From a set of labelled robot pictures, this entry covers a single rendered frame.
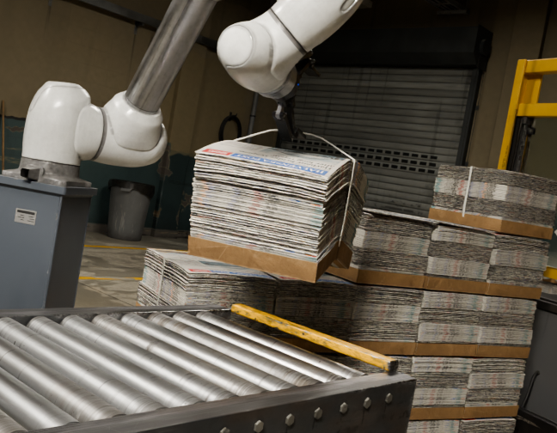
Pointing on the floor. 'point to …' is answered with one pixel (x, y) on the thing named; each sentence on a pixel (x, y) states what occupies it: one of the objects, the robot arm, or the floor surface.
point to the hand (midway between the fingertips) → (306, 103)
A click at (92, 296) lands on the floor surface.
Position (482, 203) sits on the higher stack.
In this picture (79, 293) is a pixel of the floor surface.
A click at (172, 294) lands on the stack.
